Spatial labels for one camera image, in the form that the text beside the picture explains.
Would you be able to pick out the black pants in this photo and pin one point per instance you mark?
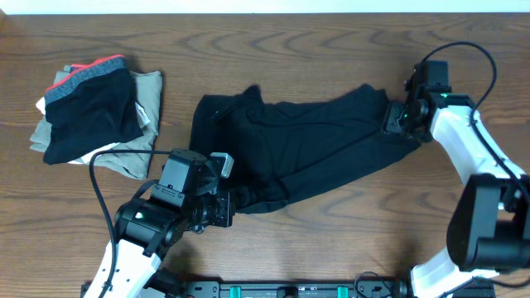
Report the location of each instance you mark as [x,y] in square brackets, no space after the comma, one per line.
[287,152]

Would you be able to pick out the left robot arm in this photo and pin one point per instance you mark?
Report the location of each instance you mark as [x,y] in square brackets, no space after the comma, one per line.
[144,232]

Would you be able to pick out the black folded shorts grey waistband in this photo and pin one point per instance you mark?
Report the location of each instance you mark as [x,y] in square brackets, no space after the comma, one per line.
[93,106]

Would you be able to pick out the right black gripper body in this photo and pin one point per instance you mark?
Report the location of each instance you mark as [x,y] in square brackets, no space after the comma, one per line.
[397,120]

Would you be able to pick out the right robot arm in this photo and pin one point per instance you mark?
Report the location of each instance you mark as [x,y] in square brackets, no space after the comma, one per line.
[488,233]

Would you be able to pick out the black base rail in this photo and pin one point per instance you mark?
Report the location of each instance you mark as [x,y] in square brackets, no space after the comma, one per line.
[368,288]

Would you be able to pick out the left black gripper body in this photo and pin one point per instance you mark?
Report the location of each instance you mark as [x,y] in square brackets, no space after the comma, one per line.
[213,209]

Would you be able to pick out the khaki folded garment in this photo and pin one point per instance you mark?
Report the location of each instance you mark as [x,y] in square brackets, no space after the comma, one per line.
[132,165]

